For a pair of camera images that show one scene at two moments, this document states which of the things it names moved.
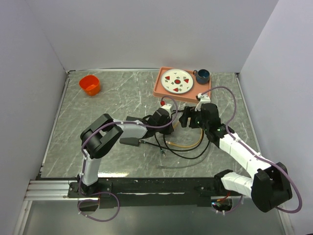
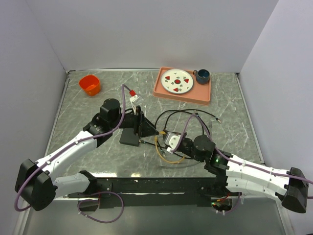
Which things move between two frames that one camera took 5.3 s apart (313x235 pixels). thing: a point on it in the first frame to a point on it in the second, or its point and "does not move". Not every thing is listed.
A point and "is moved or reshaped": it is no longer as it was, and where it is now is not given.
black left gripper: (168, 130) to (146, 128)
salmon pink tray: (189, 96) does not move
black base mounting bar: (151, 192) does not move
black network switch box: (130, 141) does not move
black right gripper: (188, 112) to (185, 133)
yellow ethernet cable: (183, 145) is moved or reshaped
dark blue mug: (202, 76) does not move
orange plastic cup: (91, 84) does not move
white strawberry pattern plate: (177, 81) does not move
